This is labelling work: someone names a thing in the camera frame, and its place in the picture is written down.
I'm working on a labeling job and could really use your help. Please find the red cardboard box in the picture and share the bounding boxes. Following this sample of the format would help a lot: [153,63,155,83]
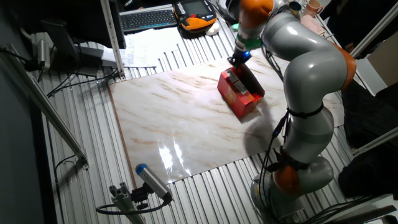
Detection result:
[216,63,266,119]

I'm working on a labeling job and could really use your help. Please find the aluminium frame post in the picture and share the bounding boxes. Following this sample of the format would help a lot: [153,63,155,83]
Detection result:
[99,0,126,81]

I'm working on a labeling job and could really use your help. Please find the silver camera with blue cap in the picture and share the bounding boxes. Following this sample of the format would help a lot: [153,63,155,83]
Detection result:
[134,162,174,203]

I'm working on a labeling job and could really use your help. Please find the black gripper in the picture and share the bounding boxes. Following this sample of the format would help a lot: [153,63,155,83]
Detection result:
[227,49,252,74]

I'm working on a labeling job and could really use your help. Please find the white rounded object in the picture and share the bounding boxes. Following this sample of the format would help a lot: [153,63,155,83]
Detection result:
[205,21,221,37]

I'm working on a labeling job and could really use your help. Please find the black round device on plate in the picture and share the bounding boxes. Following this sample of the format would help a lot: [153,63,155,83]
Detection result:
[216,0,242,25]

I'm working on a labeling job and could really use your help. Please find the pink cup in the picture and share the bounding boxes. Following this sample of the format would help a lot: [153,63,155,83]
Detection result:
[305,0,324,19]

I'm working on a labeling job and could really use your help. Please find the pink cloth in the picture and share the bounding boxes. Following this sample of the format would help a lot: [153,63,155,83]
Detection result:
[300,14,326,37]

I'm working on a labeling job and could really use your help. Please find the black computer keyboard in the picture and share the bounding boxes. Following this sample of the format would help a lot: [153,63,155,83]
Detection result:
[119,4,178,35]

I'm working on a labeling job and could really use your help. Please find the black camera cable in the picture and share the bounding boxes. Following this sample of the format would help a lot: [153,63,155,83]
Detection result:
[95,194,172,216]

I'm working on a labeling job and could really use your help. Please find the person in dark clothes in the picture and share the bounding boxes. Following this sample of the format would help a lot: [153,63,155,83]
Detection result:
[319,0,398,62]

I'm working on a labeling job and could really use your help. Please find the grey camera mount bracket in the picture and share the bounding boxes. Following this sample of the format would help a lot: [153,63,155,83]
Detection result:
[108,181,150,224]

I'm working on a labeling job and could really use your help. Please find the black table cables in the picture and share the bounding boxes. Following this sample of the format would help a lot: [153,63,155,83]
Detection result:
[45,67,119,98]

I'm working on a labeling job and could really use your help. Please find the black computer monitor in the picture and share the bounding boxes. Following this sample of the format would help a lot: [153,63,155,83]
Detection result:
[7,0,127,78]

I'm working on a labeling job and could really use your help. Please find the green wrist mount ring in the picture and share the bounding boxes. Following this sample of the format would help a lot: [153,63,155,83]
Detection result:
[235,32,263,50]

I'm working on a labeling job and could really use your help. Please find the aluminium frame beam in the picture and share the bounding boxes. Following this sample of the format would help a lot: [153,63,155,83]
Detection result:
[0,43,90,171]
[350,126,398,157]
[349,1,398,60]

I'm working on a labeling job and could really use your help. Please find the teal cup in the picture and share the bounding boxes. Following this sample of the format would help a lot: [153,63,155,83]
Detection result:
[288,1,303,16]

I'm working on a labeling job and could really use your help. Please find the small silver cylinder camera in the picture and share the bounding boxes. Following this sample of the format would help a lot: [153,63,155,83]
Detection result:
[36,39,52,72]

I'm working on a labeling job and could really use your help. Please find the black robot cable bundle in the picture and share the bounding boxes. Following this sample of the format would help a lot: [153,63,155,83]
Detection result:
[256,110,295,224]

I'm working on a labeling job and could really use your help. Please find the orange and black teach pendant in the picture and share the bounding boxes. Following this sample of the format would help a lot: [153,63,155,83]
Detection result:
[173,0,218,32]

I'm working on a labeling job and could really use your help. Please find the white paper sheets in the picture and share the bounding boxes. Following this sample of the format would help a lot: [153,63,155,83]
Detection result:
[101,27,200,68]

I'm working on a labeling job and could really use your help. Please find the black bag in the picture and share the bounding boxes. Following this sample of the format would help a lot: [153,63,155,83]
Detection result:
[337,79,398,200]

